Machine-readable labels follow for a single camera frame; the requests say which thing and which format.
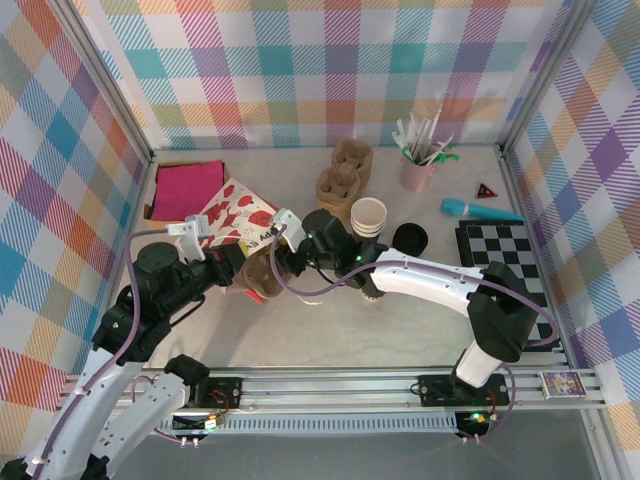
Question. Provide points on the brown pulp cup carrier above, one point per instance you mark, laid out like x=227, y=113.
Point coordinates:
x=265, y=277

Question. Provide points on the white red printed paper bag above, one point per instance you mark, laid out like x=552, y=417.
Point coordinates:
x=240, y=210

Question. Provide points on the black paper coffee cup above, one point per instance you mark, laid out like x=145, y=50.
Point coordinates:
x=372, y=296

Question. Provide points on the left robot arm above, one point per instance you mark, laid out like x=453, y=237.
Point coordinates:
x=150, y=405

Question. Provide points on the stack of black paper cups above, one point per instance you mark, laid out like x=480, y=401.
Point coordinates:
x=369, y=217

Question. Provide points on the stack of pulp cup carriers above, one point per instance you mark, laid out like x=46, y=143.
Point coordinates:
x=342, y=185

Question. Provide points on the black cup lid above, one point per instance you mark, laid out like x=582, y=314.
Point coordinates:
x=410, y=240

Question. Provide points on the pink napkin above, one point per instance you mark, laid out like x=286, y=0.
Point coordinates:
x=187, y=190

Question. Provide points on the pink holder cup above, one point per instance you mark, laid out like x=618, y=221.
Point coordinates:
x=415, y=175

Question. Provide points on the green splash stick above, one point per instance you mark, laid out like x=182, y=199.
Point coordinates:
x=449, y=157
x=408, y=153

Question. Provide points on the white wrapped straw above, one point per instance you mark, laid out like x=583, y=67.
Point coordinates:
x=425, y=134
x=400, y=134
x=437, y=122
x=414, y=127
x=446, y=143

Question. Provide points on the black controller board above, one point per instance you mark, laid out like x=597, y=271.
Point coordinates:
x=475, y=422
x=200, y=423

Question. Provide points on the teal marker pen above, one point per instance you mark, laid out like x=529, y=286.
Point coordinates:
x=470, y=208

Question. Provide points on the black silver chessboard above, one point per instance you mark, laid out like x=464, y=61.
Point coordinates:
x=480, y=245

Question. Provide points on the red triangle token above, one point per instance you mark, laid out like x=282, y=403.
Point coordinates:
x=485, y=190

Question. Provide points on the purple card box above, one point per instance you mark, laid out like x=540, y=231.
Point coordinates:
x=561, y=385

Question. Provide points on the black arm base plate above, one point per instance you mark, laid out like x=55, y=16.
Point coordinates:
x=225, y=392
x=435, y=390

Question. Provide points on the aluminium frame rail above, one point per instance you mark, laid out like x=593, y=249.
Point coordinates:
x=325, y=387

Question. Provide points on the aluminium frame post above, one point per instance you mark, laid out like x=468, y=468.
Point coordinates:
x=105, y=85
x=542, y=75

